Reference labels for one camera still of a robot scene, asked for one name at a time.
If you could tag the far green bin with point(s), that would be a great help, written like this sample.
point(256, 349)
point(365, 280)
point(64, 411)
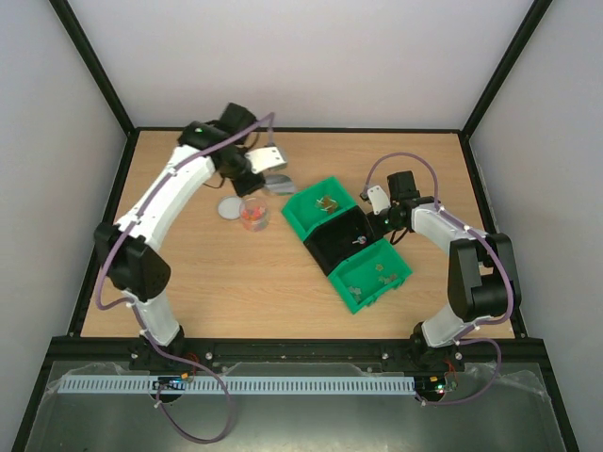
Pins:
point(302, 215)

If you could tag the candies in cup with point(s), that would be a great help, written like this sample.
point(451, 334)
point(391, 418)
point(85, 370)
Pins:
point(253, 219)

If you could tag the near green bin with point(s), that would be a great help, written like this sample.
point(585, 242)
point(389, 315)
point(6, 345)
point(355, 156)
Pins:
point(381, 252)

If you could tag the grey slotted cable duct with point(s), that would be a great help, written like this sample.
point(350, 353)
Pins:
point(239, 386)

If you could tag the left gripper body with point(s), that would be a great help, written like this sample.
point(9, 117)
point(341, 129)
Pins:
point(242, 187)

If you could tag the silver metal scoop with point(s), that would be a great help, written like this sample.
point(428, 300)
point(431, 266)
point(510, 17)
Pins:
point(279, 184)

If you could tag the rainbow swirl lollipop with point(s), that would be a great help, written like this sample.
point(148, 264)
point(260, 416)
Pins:
point(360, 240)

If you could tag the far bin candies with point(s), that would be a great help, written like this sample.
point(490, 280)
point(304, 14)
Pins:
point(327, 204)

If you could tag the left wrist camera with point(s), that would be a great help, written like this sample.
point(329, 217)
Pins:
point(266, 158)

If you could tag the round white lid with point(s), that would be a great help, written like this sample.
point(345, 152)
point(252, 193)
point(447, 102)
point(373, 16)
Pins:
point(229, 207)

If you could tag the black middle bin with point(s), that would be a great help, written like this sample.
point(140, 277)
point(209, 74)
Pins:
point(330, 244)

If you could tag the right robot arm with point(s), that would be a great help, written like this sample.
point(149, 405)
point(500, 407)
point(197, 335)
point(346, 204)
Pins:
point(483, 284)

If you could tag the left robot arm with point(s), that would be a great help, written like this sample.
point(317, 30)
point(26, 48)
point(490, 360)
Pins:
point(128, 250)

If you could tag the clear plastic cup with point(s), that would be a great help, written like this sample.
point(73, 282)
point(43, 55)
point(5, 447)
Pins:
point(255, 202)

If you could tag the green bin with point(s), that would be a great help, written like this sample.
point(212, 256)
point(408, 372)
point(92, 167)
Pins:
point(381, 252)
point(302, 215)

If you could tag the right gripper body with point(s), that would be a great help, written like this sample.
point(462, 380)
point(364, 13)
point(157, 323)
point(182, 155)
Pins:
point(373, 223)

